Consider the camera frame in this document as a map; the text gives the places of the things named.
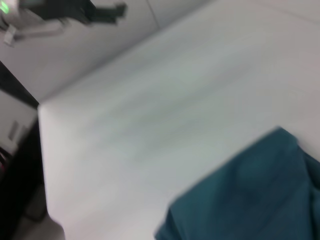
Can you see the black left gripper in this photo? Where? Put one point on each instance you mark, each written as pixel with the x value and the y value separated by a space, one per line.
pixel 60 10

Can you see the teal t-shirt with pink print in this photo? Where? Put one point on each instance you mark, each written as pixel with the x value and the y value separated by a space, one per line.
pixel 250 195

